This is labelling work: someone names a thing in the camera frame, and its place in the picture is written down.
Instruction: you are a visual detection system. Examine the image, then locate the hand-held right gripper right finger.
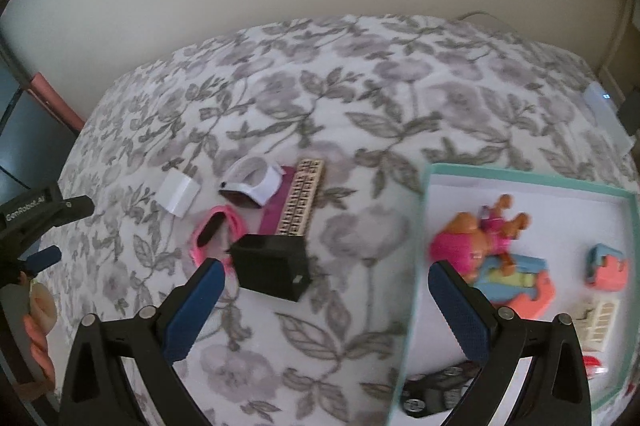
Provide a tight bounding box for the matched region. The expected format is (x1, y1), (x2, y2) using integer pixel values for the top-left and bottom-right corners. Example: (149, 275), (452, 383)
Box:
(427, 259), (593, 426)

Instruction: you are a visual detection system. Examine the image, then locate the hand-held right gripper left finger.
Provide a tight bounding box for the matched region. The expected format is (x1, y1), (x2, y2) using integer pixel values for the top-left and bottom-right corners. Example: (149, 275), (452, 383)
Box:
(59, 257), (227, 426)

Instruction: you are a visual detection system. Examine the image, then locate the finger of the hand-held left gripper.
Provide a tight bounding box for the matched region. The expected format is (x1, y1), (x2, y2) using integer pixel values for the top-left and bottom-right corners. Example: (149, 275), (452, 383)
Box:
(22, 245), (62, 274)

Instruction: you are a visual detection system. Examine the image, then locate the pink watch band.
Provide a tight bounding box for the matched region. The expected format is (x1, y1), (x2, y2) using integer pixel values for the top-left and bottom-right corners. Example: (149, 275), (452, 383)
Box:
(191, 203), (248, 274)

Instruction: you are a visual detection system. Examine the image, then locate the pink doll toy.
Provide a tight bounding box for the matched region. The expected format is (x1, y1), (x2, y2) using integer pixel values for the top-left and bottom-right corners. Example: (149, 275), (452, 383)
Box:
(431, 193), (532, 282)

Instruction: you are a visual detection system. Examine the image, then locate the large blue orange puzzle toy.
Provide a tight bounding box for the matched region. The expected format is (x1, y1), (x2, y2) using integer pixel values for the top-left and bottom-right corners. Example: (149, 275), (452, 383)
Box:
(472, 253), (556, 319)

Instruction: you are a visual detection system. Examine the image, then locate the small black charger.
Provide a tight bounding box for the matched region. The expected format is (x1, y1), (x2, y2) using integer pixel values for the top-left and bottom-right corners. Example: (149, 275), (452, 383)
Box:
(229, 233), (312, 303)

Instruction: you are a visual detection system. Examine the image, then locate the black toy car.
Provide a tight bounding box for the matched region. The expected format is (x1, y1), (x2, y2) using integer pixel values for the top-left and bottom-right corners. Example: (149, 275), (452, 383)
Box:
(402, 361), (483, 418)

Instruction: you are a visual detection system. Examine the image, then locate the teal-rimmed white tray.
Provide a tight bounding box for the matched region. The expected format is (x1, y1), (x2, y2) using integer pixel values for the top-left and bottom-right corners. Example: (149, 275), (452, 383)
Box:
(387, 162), (640, 419)

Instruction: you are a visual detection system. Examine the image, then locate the magenta piece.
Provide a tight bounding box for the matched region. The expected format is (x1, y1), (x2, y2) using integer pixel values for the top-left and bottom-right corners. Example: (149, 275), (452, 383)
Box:
(257, 166), (298, 237)

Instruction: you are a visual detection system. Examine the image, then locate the white plastic bracket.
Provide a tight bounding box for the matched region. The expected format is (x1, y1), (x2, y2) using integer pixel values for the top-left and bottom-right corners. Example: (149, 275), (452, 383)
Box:
(570, 296), (621, 352)

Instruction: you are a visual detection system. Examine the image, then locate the red white small toy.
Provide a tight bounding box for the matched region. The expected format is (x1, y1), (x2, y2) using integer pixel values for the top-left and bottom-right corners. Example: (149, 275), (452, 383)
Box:
(582, 353), (608, 379)

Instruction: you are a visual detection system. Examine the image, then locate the wooden slotted piece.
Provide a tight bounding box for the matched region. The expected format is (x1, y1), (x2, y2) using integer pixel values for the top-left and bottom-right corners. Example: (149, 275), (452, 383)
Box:
(274, 158), (326, 238)

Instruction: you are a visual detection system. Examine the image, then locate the person's left hand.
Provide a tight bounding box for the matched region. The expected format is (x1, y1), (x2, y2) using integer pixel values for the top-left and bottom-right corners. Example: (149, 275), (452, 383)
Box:
(22, 276), (58, 382)

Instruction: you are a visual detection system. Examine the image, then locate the dark cabinet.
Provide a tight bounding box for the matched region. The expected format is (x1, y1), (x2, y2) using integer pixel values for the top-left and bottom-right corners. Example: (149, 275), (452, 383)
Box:
(0, 31), (81, 207)

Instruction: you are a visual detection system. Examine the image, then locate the white charger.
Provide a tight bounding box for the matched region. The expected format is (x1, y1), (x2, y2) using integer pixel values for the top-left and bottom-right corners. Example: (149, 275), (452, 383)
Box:
(159, 163), (201, 219)

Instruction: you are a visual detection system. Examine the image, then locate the pink rolled mat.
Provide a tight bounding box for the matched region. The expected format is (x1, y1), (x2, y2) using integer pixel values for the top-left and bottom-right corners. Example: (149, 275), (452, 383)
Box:
(30, 73), (86, 132)

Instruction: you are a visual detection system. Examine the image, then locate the grey floral blanket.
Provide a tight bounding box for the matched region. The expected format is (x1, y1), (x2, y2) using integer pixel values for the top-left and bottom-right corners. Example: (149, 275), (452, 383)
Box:
(30, 13), (640, 426)

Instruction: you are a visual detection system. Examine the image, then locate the white power strip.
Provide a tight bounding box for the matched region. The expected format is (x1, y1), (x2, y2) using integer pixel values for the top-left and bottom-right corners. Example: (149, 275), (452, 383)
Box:
(584, 81), (632, 154)

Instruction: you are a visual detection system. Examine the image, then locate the black power adapter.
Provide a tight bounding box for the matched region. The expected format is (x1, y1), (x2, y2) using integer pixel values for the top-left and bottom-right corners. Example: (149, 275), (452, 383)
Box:
(617, 91), (640, 134)

